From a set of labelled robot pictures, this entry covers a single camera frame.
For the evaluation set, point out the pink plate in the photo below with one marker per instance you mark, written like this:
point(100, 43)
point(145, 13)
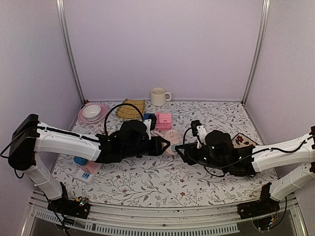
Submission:
point(104, 111)

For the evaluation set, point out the cream ceramic mug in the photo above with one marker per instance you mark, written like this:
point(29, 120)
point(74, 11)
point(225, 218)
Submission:
point(160, 96)

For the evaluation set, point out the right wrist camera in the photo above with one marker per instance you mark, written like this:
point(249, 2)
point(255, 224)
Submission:
point(198, 131)

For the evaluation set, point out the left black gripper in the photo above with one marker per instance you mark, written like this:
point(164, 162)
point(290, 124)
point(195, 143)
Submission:
point(159, 140)

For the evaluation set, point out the cyan cube adapter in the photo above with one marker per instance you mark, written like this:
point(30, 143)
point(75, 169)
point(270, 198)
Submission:
point(80, 161)

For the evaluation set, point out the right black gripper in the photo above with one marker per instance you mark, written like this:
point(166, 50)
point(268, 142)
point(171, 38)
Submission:
point(190, 148)

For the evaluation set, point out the aluminium corner post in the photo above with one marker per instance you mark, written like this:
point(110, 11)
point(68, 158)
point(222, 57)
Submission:
point(68, 49)
point(258, 48)

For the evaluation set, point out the left aluminium corner post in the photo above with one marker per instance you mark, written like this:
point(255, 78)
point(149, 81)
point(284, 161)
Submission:
point(68, 49)

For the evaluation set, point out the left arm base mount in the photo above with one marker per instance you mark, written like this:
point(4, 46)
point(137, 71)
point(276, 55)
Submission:
point(78, 207)

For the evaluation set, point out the right aluminium corner post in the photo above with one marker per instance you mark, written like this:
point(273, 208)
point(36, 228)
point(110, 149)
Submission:
point(258, 48)

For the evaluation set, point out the yellow bamboo tray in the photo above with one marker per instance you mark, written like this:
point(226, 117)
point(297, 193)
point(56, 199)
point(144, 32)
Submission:
point(130, 113)

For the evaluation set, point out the round pink socket hub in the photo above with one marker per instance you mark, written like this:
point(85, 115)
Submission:
point(175, 138)

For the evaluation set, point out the white bowl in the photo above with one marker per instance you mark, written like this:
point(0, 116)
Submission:
point(92, 112)

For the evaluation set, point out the pink cube adapter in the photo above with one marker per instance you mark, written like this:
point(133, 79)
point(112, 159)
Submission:
point(90, 167)

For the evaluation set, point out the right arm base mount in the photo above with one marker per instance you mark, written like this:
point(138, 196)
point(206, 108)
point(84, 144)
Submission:
point(264, 205)

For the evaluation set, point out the floral square tray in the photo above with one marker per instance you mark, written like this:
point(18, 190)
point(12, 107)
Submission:
point(240, 140)

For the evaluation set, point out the white power strip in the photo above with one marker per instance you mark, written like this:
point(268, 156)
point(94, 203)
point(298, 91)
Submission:
point(85, 177)

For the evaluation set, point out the aluminium front rail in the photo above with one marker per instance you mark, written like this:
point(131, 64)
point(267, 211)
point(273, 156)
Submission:
point(113, 220)

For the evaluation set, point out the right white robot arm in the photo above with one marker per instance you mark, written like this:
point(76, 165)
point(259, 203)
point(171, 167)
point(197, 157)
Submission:
point(300, 150)

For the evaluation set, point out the dark blue cube adapter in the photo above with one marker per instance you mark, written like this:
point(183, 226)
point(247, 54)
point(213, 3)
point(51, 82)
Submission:
point(149, 116)

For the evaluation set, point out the pink power strip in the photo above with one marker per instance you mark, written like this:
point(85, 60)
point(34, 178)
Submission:
point(164, 121)

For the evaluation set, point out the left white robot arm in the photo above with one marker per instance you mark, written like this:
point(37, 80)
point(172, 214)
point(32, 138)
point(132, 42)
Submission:
point(32, 137)

